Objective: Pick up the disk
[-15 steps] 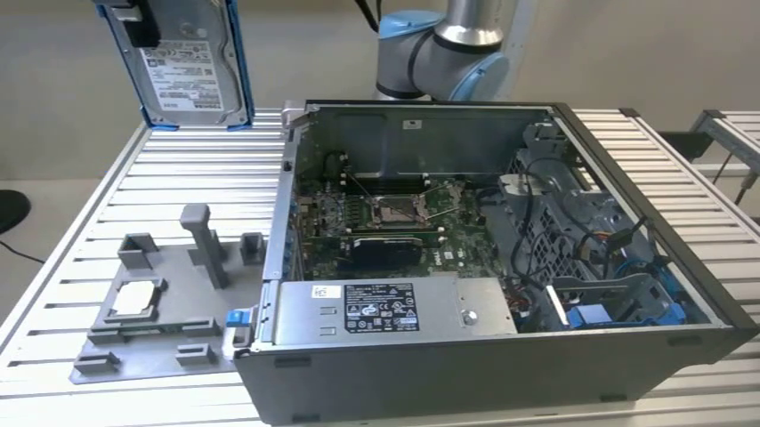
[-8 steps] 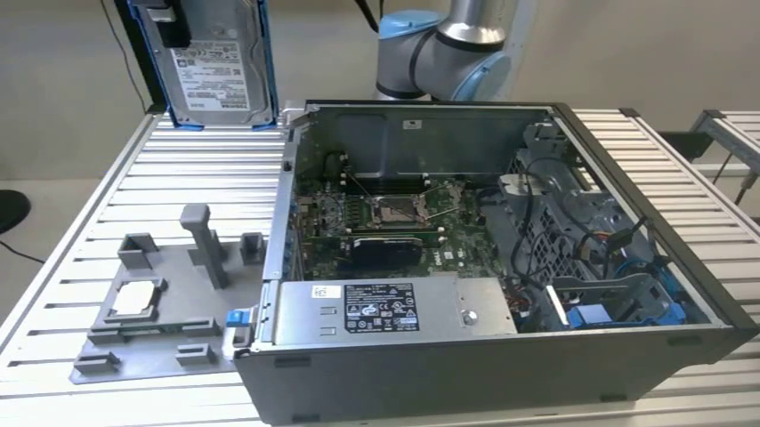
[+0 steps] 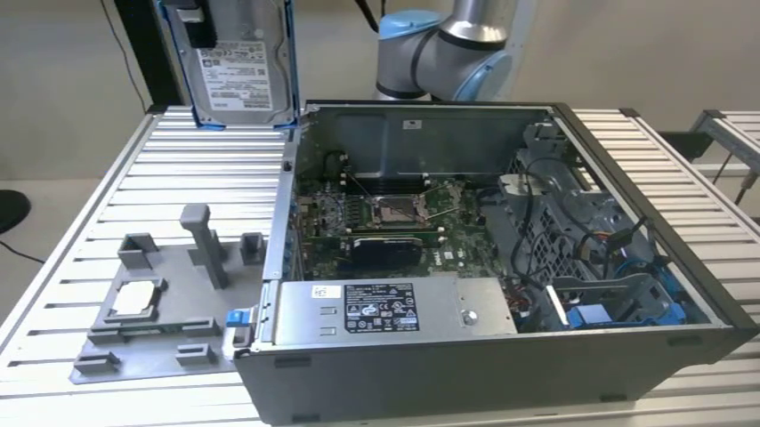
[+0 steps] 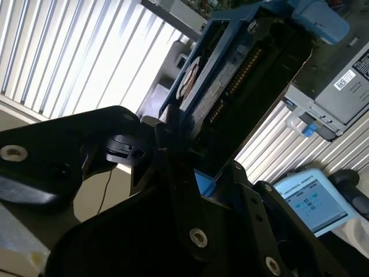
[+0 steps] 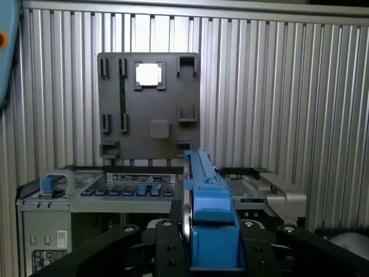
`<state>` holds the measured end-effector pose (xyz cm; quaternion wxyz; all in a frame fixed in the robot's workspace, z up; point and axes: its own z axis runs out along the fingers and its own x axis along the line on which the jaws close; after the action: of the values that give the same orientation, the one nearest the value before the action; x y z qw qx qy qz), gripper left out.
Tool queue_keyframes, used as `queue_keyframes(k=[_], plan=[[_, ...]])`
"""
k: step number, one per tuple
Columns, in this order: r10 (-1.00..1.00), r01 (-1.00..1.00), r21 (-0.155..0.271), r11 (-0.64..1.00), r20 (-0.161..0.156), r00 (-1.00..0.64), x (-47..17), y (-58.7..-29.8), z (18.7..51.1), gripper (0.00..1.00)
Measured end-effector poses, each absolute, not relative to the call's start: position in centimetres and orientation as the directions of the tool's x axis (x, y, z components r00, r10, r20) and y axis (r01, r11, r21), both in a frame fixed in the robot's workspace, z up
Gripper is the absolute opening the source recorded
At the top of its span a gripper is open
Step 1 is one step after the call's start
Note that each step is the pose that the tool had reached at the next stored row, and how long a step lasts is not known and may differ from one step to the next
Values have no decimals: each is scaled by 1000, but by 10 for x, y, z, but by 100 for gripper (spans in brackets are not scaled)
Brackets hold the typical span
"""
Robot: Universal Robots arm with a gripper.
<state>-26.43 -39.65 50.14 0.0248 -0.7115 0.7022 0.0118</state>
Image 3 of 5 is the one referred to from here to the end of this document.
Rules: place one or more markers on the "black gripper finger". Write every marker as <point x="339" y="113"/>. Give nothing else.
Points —
<point x="201" y="33"/>

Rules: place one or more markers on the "hard disk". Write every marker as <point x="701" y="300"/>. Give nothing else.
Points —
<point x="249" y="80"/>

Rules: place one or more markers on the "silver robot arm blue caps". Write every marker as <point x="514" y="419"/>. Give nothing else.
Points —
<point x="440" y="58"/>

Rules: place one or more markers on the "grey metal disk bay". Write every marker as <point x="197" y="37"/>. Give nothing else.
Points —
<point x="552" y="249"/>

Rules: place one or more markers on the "black RAM slot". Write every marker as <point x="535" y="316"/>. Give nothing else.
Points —
<point x="392" y="231"/>
<point x="387" y="180"/>

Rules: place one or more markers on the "black round chair base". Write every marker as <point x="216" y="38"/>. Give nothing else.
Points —
<point x="13" y="211"/>

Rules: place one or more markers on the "CPU socket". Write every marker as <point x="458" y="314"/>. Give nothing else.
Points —
<point x="395" y="209"/>

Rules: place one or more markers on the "thin metal locking lever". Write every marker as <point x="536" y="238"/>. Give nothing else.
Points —
<point x="446" y="210"/>

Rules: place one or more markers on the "silver CPU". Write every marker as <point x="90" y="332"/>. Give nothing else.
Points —
<point x="136" y="299"/>

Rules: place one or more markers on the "blue case latch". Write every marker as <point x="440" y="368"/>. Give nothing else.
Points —
<point x="237" y="318"/>

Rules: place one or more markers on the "grey parts rack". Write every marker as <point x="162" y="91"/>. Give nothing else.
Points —
<point x="178" y="320"/>

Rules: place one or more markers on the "green motherboard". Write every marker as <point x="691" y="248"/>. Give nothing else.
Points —
<point x="470" y="249"/>

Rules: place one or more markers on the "grey power supply with label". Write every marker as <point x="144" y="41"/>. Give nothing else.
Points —
<point x="443" y="311"/>

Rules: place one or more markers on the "black box under table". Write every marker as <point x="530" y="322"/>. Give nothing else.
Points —
<point x="683" y="146"/>

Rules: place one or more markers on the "open black PC case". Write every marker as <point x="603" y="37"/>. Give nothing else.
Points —
<point x="416" y="382"/>

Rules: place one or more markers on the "blue carrier inside case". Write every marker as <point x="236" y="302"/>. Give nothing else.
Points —
<point x="588" y="318"/>

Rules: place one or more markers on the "aluminium side table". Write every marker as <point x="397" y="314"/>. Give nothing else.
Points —
<point x="734" y="133"/>

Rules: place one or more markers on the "black vertical post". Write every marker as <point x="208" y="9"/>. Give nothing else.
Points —
<point x="142" y="44"/>

